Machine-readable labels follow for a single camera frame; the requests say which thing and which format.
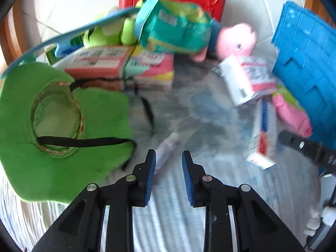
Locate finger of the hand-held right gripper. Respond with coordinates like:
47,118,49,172
279,131,336,169

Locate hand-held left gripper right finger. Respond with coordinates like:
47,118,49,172
182,150,305,252

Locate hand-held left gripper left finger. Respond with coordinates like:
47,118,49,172
31,149,156,252

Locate small pink tube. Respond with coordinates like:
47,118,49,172
154,132,181,175

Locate pink green wipes packet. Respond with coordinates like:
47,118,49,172
270,85,313,138

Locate green plush hat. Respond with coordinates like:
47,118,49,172
0,62,137,204

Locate blue plastic crate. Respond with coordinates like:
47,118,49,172
271,1,336,150

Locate pink white tissue packet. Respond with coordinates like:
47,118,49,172
217,55,278,107

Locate pastel colourful box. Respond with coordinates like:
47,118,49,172
124,48,175,91

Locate green frog plush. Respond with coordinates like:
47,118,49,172
83,7,139,49

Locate teal wipes packet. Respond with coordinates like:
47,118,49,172
134,0,214,56

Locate person's right hand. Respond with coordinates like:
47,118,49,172
306,206,332,238

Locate white blue toothpaste box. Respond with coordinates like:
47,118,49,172
246,98,278,170

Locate white striped bedsheet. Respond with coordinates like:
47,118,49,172
0,55,326,252

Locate orange white cardboard box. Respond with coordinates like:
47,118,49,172
64,45,135,80

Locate pink pig plush blue outfit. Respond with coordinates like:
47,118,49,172
193,22,258,63

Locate green cardboard box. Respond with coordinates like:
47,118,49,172
45,37,84,64

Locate light blue curved strip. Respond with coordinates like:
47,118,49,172
0,7,141,80

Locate white padded headboard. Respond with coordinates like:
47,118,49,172
5,0,310,66

